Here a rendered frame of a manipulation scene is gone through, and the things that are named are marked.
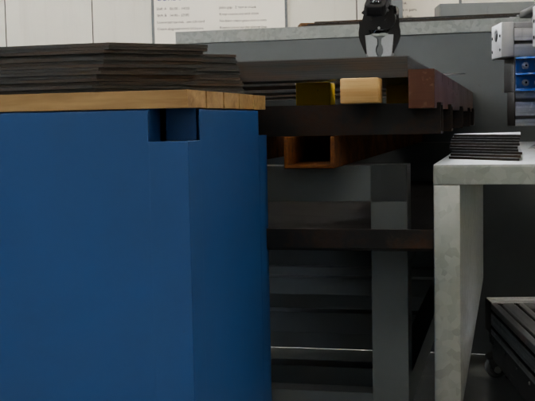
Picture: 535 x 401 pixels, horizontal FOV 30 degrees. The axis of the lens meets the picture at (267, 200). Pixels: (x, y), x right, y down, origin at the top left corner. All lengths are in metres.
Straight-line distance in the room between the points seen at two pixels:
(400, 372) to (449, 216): 0.31
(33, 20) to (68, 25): 0.40
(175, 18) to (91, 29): 0.97
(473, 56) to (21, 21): 9.13
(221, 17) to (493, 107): 8.48
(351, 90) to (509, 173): 0.27
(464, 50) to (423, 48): 0.13
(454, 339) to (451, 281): 0.09
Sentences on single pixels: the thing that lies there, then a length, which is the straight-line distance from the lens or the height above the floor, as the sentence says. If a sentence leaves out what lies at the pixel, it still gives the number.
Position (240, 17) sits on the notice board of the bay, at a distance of 11.47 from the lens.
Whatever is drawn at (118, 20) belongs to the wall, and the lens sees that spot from 11.66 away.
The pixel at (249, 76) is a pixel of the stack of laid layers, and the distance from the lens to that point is 1.64.
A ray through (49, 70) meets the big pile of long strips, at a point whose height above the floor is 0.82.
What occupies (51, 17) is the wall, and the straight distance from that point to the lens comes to 11.83.
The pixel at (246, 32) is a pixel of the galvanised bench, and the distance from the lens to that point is 3.30.
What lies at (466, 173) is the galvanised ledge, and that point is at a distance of 1.52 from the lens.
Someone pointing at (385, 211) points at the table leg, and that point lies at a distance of 1.65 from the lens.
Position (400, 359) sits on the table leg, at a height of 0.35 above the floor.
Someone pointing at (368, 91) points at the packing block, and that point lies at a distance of 1.56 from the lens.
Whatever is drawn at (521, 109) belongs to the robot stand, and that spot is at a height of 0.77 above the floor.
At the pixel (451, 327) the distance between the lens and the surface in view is 1.55.
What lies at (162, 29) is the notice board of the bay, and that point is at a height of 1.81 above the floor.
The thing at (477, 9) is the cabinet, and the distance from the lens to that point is 11.00.
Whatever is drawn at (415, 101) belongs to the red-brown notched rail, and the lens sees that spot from 1.56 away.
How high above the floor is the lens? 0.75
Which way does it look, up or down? 5 degrees down
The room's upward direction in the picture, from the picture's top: 1 degrees counter-clockwise
